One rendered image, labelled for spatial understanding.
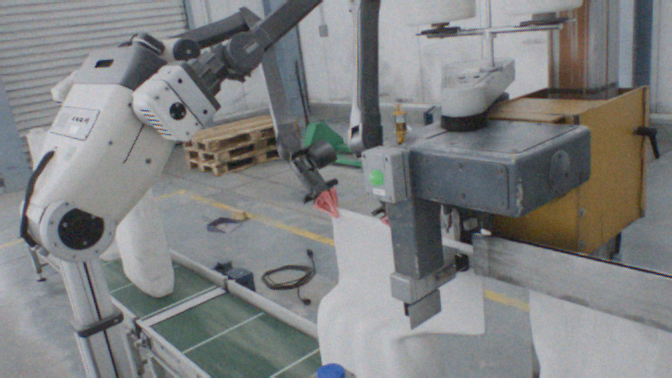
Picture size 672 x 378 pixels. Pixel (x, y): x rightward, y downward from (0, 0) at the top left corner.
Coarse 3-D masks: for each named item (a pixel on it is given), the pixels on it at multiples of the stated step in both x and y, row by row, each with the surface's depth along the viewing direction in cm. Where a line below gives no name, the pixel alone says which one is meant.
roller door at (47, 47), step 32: (0, 0) 692; (32, 0) 715; (64, 0) 737; (96, 0) 763; (128, 0) 791; (160, 0) 818; (0, 32) 696; (32, 32) 720; (64, 32) 744; (96, 32) 770; (128, 32) 797; (160, 32) 827; (0, 64) 702; (32, 64) 725; (64, 64) 749; (32, 96) 730; (32, 128) 736; (32, 160) 741
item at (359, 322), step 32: (352, 224) 149; (352, 256) 154; (384, 256) 142; (352, 288) 155; (384, 288) 146; (448, 288) 128; (480, 288) 121; (320, 320) 160; (352, 320) 148; (384, 320) 141; (448, 320) 131; (480, 320) 124; (320, 352) 165; (352, 352) 149; (384, 352) 140; (416, 352) 136
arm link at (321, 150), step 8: (288, 136) 158; (288, 144) 157; (296, 144) 157; (312, 144) 160; (320, 144) 161; (328, 144) 160; (296, 152) 157; (304, 152) 161; (312, 152) 159; (320, 152) 159; (328, 152) 159; (320, 160) 158; (328, 160) 159; (336, 160) 162; (320, 168) 160
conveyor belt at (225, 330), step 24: (192, 312) 257; (216, 312) 254; (240, 312) 251; (168, 336) 239; (192, 336) 236; (216, 336) 234; (240, 336) 231; (264, 336) 229; (288, 336) 227; (192, 360) 219; (216, 360) 217; (240, 360) 215; (264, 360) 213; (288, 360) 211; (312, 360) 209
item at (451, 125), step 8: (440, 120) 111; (448, 120) 108; (456, 120) 106; (464, 120) 106; (472, 120) 106; (480, 120) 106; (448, 128) 108; (456, 128) 107; (464, 128) 106; (472, 128) 106; (480, 128) 107
